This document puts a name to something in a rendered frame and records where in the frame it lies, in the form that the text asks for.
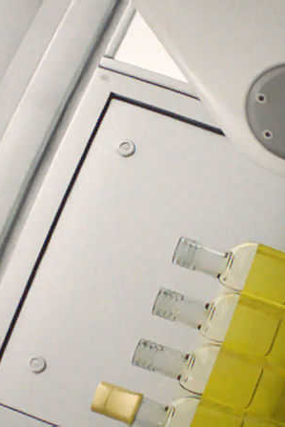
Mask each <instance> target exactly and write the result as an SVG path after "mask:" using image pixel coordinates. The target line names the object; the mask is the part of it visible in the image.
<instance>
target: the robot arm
mask: <svg viewBox="0 0 285 427"><path fill-rule="evenodd" d="M131 1H132V3H133V5H134V7H135V9H136V10H137V12H138V13H139V14H140V15H141V17H142V18H143V20H144V21H145V22H146V24H147V25H148V27H149V28H150V30H152V32H153V34H154V35H155V37H156V38H157V39H158V40H159V42H160V43H161V45H162V46H163V48H164V49H165V50H166V52H167V54H168V55H169V56H170V58H171V59H172V60H173V62H174V63H175V65H176V66H177V68H178V69H179V71H180V72H181V73H182V74H183V76H184V77H185V79H186V80H187V82H188V84H189V85H190V87H191V88H192V89H193V90H194V91H195V92H196V94H197V95H198V97H199V98H200V100H201V101H202V103H203V104H204V106H205V107H206V109H207V110H208V112H209V113H210V115H211V116H212V118H213V119H214V120H215V121H216V123H217V124H218V126H219V127H220V128H221V130H222V131H223V132H224V133H225V134H226V135H227V137H228V138H229V139H230V140H231V141H232V143H233V144H234V145H235V146H236V147H237V148H238V149H239V150H240V151H241V152H242V153H243V154H244V155H245V156H246V157H248V158H249V159H250V160H252V161H253V162H254V163H255V164H256V165H257V166H259V167H260V168H262V169H264V170H266V171H268V172H270V173H273V174H275V175H277V176H280V177H283V178H285V0H131Z"/></svg>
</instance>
